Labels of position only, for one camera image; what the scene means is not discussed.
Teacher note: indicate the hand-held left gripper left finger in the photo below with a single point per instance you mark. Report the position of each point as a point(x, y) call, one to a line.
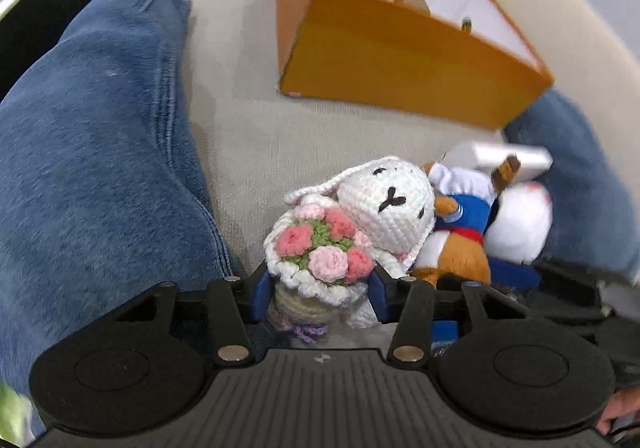
point(257, 300)

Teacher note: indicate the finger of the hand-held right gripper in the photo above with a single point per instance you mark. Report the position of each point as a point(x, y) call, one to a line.
point(515, 274)
point(445, 334)

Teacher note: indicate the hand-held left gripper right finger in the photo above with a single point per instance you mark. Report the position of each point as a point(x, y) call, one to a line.
point(378, 295)

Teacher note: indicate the orange fox plush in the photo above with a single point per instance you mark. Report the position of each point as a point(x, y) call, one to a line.
point(460, 255)

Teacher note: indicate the white crochet bunny with bouquet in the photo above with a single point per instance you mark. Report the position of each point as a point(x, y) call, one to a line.
point(385, 208)

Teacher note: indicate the orange cardboard box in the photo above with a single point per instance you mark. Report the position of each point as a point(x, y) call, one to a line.
point(390, 58)

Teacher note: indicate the person's right hand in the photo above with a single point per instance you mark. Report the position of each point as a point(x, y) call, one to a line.
point(625, 408)

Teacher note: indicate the white round plush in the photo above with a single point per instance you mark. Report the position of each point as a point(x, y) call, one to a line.
point(520, 223)

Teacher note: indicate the white flat box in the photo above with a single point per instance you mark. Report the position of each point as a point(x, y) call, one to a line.
point(505, 158)

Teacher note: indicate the person's right leg in jeans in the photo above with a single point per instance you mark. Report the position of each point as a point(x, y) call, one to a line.
point(575, 163)

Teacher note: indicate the person's leg in jeans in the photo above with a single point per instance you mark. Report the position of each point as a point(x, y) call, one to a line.
point(100, 153)
point(575, 163)

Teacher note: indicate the beige sofa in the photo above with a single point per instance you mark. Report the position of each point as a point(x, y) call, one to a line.
point(240, 103)

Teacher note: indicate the person's left leg in jeans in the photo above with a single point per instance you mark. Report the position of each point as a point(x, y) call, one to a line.
point(100, 153)

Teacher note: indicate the light green soft thing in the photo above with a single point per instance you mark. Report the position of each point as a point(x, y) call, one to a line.
point(12, 408)

